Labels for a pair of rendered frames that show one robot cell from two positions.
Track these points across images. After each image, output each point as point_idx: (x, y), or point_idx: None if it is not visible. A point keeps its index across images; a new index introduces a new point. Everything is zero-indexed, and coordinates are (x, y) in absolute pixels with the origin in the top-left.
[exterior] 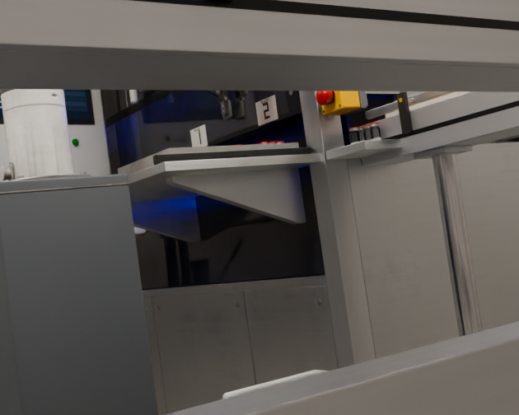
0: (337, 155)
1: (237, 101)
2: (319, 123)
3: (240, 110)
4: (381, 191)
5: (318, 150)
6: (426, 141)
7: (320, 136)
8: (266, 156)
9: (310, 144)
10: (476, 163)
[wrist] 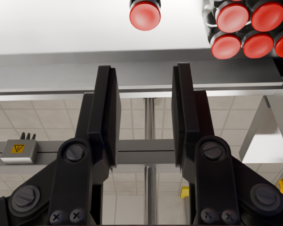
0: (254, 118)
1: (182, 156)
2: None
3: (172, 125)
4: None
5: (276, 97)
6: None
7: (279, 128)
8: (135, 97)
9: None
10: None
